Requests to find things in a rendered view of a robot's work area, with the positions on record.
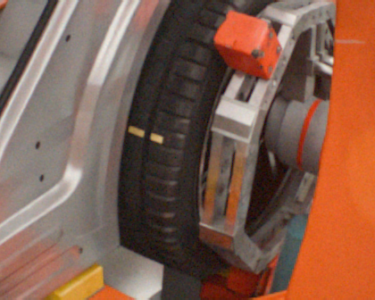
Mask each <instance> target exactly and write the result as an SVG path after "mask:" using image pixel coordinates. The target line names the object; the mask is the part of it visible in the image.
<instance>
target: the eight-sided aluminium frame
mask: <svg viewBox="0 0 375 300"><path fill-rule="evenodd" d="M335 9H336V6H335V5H334V2H333V1H331V0H285V1H281V2H278V3H276V4H274V3H271V4H270V5H267V7H266V9H265V11H264V12H263V14H261V16H260V18H261V20H262V21H267V22H269V23H270V25H271V26H272V29H273V30H274V33H275V34H277V35H278V41H279V43H280V44H281V47H282V52H281V55H280V56H279V59H278V61H277V65H276V66H275V70H274V71H273V73H272V75H271V77H270V80H268V81H266V80H264V79H259V81H258V83H257V84H256V88H255V90H254V92H253V94H252V97H251V98H250V100H249V102H248V103H247V102H246V97H247V96H248V94H249V92H250V88H251V86H252V85H253V83H254V79H255V76H252V75H250V74H247V73H244V72H242V71H238V70H236V71H235V73H234V74H235V75H234V76H233V78H232V80H231V82H230V83H229V87H228V88H227V90H226V92H225V94H224V96H221V97H220V99H221V100H220V102H219V105H218V109H217V110H216V112H215V116H214V120H213V123H212V127H211V131H212V144H211V152H210V159H209V166H208V172H207V181H206V188H205V194H204V207H203V214H202V220H201V221H200V222H199V229H200V234H199V237H200V238H201V239H202V243H205V244H207V245H208V246H209V247H210V248H211V249H212V250H214V251H215V252H216V253H217V254H219V255H220V256H221V257H222V258H223V259H224V260H226V262H227V263H228V264H230V265H232V266H234V267H237V268H239V269H242V270H244V271H249V272H252V273H255V274H258V273H259V272H260V271H261V270H264V269H265V268H266V266H267V263H269V261H271V260H272V259H273V258H275V257H276V255H277V253H279V250H280V248H281V245H282V242H283V240H284V237H285V235H286V225H287V223H288V221H289V220H290V219H292V218H293V217H295V216H297V215H298V214H302V213H310V211H311V208H312V204H313V197H314V193H315V189H316V184H317V178H318V176H314V178H313V180H312V183H311V186H310V188H309V190H308V192H307V194H306V196H305V199H304V201H303V202H302V201H298V200H299V198H300V196H301V195H302V194H303V191H304V186H305V185H306V183H307V180H308V179H309V176H310V173H308V172H306V171H300V170H299V172H298V173H297V175H296V180H295V182H294V184H293V186H292V188H291V189H290V191H289V193H288V196H287V200H286V201H285V203H284V204H283V205H282V206H281V207H280V208H279V211H278V212H277V213H275V214H273V215H272V217H271V218H270V219H269V220H268V221H267V222H266V223H265V224H264V225H263V226H262V227H261V228H260V229H258V230H257V231H256V232H255V233H254V234H253V235H252V236H251V237H250V238H249V237H248V236H247V235H246V233H245V231H244V224H245V221H246V214H247V208H248V204H249V197H250V192H251V186H252V181H253V176H254V165H255V159H256V154H257V147H258V142H259V136H260V134H261V131H262V125H263V121H264V118H265V116H266V115H265V114H266V113H267V111H268V109H269V107H270V104H271V101H272V98H273V97H274V95H275V93H276V89H277V87H278V84H279V83H280V79H281V78H282V74H283V73H284V70H285V68H286V65H287V63H288V59H289V56H290V55H291V53H292V51H293V47H294V44H295V43H296V39H297V38H298V36H299V35H300V34H301V32H303V31H305V30H306V29H309V28H310V27H311V26H312V25H314V26H315V25H317V24H320V22H321V21H325V22H326V24H325V41H324V43H325V44H324V49H326V50H328V52H329V53H328V55H329V56H331V57H333V56H334V55H333V54H334V51H333V50H334V40H335V39H334V36H335V35H334V34H335V18H336V17H335V15H336V14H335V12H336V10H335ZM330 89H331V81H330V80H328V79H325V78H323V77H322V79H321V93H320V99H321V100H324V101H326V102H328V103H329V96H330ZM234 139H236V140H237V148H236V155H235V161H234V167H233V173H232V180H231V186H230V192H229V203H228V210H227V216H226V215H223V213H224V207H225V202H226V195H227V188H228V183H229V170H230V165H231V157H232V151H233V145H234ZM282 227H284V228H283V229H282V230H280V229H281V228H282ZM278 232H279V234H277V233H278ZM276 234H277V235H276ZM275 235H276V236H275ZM273 236H275V237H273ZM270 240H271V242H269V241H270ZM268 242H269V243H268ZM266 243H268V244H267V245H266V246H264V245H265V244H266ZM261 249H262V250H261Z"/></svg>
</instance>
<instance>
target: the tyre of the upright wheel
mask: <svg viewBox="0 0 375 300"><path fill-rule="evenodd" d="M276 1H278V0H171V2H170V4H169V6H168V7H167V10H166V11H165V14H164V16H163V18H162V21H161V23H160V25H159V27H158V29H157V31H156V32H155V35H154V39H153V41H152V44H151V45H150V47H149V50H148V52H147V56H146V59H145V62H144V65H143V68H142V71H141V73H140V76H139V79H138V81H137V84H136V88H135V93H134V96H133V99H132V103H131V107H130V110H129V117H128V121H127V126H126V131H125V136H124V140H123V146H122V152H121V170H120V177H119V186H118V192H119V197H118V212H119V229H120V234H121V242H120V243H121V246H122V247H124V248H126V249H128V250H130V251H131V252H134V253H137V254H139V255H142V256H144V257H145V258H147V259H148V260H152V261H155V262H157V263H159V264H161V265H163V266H166V267H169V268H171V269H173V270H175V271H179V272H181V273H184V274H186V275H188V276H194V277H206V276H210V275H213V274H217V273H220V272H222V271H223V270H227V269H228V268H229V267H230V266H231V265H230V264H228V263H227V262H226V260H224V259H223V258H222V257H221V256H220V255H219V254H217V253H216V252H215V251H214V250H212V249H211V248H210V247H209V246H208V245H207V244H205V243H202V239H201V238H200V237H199V234H200V229H199V226H198V223H197V214H196V174H197V167H198V161H199V155H200V150H201V145H202V141H203V137H204V131H205V123H206V120H207V117H208V113H209V111H210V109H211V105H212V102H213V98H214V96H215V93H216V91H217V89H216V88H217V86H218V84H219V82H220V79H221V76H222V74H223V71H224V69H225V67H226V65H227V64H226V62H225V61H224V60H223V58H222V56H221V55H220V53H219V51H218V50H217V49H216V47H215V45H214V44H213V39H214V37H215V35H216V34H217V33H216V32H217V31H218V29H219V28H220V26H221V24H222V22H223V21H224V18H225V17H226V15H227V14H228V12H229V11H234V12H237V13H243V14H244V15H248V16H250V17H256V16H257V15H258V13H260V12H261V11H262V10H263V9H264V8H265V7H267V5H270V4H271V3H273V2H276ZM298 172H299V170H298V169H297V168H295V167H293V169H292V171H291V172H290V174H289V176H288V177H287V181H286V183H285V185H284V187H283V188H282V189H281V190H280V193H279V196H278V197H277V199H276V200H275V201H274V203H273V204H272V206H271V208H270V210H269V211H268V212H267V213H266V214H265V215H264V216H263V217H262V219H261V220H260V221H259V222H258V224H257V225H256V226H255V227H254V228H253V229H252V230H251V231H248V232H247V233H246V235H247V236H248V237H249V238H250V237H251V236H252V235H253V234H254V233H255V232H256V231H257V230H258V229H260V228H261V227H262V226H263V225H264V224H265V223H266V222H267V221H268V220H269V219H270V218H271V217H272V215H273V214H275V213H277V212H278V211H279V208H280V207H281V206H282V205H283V204H284V203H285V201H286V200H287V198H288V193H289V191H290V189H291V188H292V186H293V184H294V182H295V180H296V175H297V173H298Z"/></svg>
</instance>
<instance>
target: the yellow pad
mask: <svg viewBox="0 0 375 300"><path fill-rule="evenodd" d="M103 289H104V279H103V268H102V267H101V266H99V265H97V264H94V265H93V266H91V267H90V268H88V269H87V270H86V271H84V272H81V274H80V275H78V276H77V277H76V278H73V279H72V280H71V281H69V282H68V283H66V284H64V285H63V286H62V287H61V288H59V289H57V290H56V291H54V292H53V293H52V294H51V295H49V296H47V297H45V298H44V299H43V300H88V299H89V298H90V297H92V296H94V295H95V294H97V292H100V290H103Z"/></svg>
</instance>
